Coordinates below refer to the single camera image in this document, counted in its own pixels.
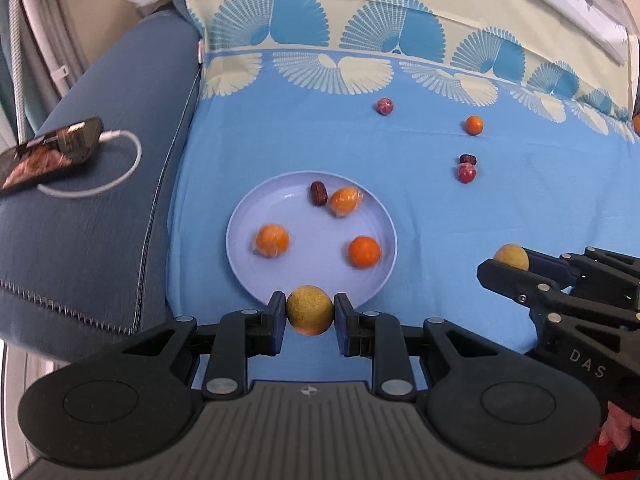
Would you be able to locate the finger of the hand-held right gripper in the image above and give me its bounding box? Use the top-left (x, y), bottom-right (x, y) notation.
top-left (525, 247), bottom-right (640, 307)
top-left (476, 258), bottom-right (640, 331)

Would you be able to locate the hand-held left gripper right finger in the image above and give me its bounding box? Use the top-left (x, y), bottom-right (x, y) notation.
top-left (333, 292), bottom-right (526, 402)

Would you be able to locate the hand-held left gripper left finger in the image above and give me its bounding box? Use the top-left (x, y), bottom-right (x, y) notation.
top-left (90, 291), bottom-right (288, 402)

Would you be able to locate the small yellow-green round fruit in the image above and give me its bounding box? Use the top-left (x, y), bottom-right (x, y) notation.
top-left (492, 243), bottom-right (530, 272)
top-left (286, 285), bottom-right (335, 337)

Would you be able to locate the light blue round plate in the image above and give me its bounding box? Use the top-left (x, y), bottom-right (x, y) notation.
top-left (226, 170), bottom-right (398, 311)

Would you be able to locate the plastic-wrapped orange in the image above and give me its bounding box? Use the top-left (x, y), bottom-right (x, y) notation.
top-left (328, 186), bottom-right (363, 218)
top-left (252, 223), bottom-right (291, 259)

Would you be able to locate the person's right hand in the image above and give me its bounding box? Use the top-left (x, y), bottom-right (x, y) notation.
top-left (598, 400), bottom-right (635, 453)

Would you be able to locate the blue fan-print bedsheet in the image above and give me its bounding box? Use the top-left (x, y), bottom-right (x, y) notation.
top-left (165, 0), bottom-right (640, 401)

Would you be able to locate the red garment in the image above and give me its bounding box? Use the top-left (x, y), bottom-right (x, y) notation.
top-left (582, 437), bottom-right (640, 480)

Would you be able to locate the blue sofa cushion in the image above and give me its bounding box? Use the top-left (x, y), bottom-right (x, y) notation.
top-left (0, 10), bottom-right (203, 363)

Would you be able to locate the black smartphone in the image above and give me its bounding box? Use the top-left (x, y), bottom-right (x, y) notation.
top-left (0, 116), bottom-right (104, 197)

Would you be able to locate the polka-dot covered pole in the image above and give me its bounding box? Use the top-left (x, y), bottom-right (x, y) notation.
top-left (7, 0), bottom-right (32, 137)

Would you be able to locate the white charging cable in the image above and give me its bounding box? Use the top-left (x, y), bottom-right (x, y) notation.
top-left (37, 130), bottom-right (142, 199)

